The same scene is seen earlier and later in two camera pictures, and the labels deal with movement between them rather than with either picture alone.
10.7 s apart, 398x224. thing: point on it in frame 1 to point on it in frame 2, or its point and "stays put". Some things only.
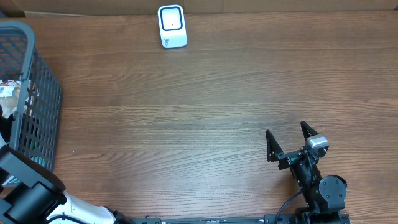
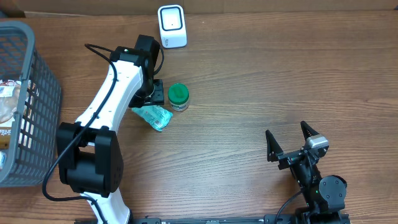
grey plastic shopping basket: x=36 y=126 stays put
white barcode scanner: x=172 y=26 stays put
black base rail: x=268 y=219 stays put
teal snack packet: x=24 y=172 to x=158 y=117
